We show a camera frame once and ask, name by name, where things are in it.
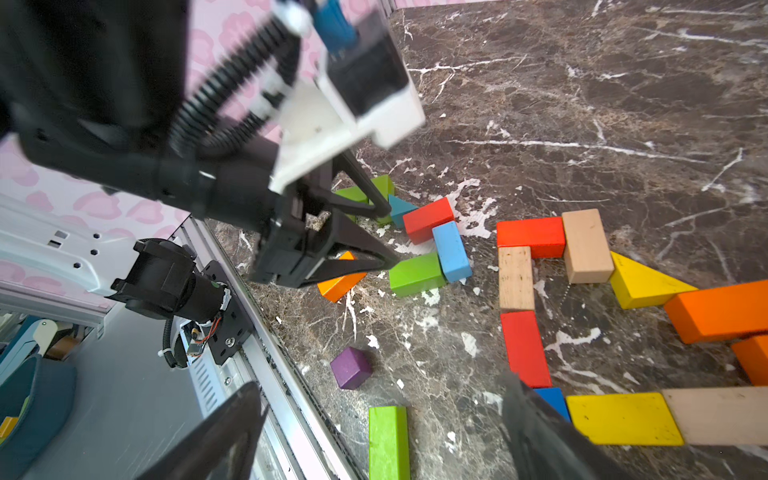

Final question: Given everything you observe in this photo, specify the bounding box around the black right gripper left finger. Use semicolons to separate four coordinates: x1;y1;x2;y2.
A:
139;382;268;480

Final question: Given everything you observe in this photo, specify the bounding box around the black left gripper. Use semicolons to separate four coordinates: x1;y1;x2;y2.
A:
157;138;400;288

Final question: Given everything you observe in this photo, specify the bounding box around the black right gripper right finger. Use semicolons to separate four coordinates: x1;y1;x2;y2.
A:
501;372;632;479

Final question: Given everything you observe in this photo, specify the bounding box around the green block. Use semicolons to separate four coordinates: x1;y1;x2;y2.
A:
389;252;447;297
332;173;396;226
368;406;411;480

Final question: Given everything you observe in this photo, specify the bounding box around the blue small block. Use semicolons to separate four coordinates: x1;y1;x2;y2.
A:
535;387;572;423

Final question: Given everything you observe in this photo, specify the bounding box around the teal triangle block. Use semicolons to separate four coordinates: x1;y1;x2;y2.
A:
388;195;418;229

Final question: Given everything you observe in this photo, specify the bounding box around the red block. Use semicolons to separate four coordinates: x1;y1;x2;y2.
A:
501;311;552;389
403;198;455;245
497;217;566;259

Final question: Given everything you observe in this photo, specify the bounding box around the yellow rectangular block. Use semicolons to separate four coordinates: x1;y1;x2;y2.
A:
566;393;684;446

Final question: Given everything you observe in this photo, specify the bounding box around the orange block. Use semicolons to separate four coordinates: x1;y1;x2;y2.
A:
731;335;768;386
664;280;767;344
317;273;366;303

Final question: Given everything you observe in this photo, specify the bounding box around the light blue block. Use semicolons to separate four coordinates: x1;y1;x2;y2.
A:
432;221;472;283

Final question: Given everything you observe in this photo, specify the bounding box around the purple small block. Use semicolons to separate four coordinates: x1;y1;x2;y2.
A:
330;347;373;390

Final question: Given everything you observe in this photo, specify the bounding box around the green block bottom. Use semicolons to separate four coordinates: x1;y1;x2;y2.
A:
368;406;411;480

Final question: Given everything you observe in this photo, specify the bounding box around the tan block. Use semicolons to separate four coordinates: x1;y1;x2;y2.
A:
498;246;535;313
562;209;614;284
661;387;768;446

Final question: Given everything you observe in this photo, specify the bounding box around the yellow triangle block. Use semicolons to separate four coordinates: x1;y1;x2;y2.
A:
610;252;697;310

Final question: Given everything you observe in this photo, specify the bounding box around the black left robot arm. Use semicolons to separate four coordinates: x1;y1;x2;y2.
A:
1;1;398;288

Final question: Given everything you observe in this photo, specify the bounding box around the aluminium front rail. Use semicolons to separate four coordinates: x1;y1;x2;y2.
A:
173;218;367;479

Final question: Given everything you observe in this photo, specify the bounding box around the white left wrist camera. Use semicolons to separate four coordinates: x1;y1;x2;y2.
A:
269;8;425;194

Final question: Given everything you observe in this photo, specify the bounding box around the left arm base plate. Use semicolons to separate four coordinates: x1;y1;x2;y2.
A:
181;260;255;366

